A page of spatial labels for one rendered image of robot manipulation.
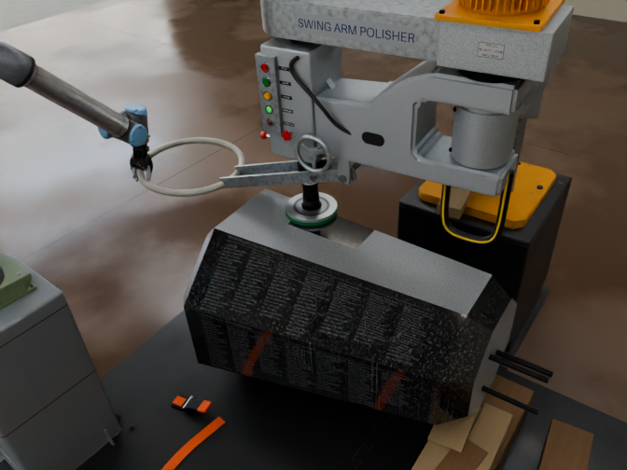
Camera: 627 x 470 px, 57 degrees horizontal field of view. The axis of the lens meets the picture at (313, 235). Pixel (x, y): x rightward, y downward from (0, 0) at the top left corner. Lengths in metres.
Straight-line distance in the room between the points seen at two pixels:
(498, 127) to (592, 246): 2.10
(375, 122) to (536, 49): 0.56
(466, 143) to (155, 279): 2.22
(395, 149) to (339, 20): 0.44
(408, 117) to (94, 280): 2.35
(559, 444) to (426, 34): 1.68
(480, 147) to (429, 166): 0.18
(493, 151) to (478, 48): 0.33
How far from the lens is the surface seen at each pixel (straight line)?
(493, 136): 1.82
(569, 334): 3.21
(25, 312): 2.23
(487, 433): 2.42
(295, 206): 2.39
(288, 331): 2.16
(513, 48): 1.67
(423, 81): 1.80
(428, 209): 2.60
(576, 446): 2.63
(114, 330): 3.30
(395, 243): 2.22
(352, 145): 2.01
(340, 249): 2.19
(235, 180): 2.49
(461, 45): 1.70
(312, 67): 1.97
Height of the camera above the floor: 2.21
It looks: 37 degrees down
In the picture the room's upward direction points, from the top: 4 degrees counter-clockwise
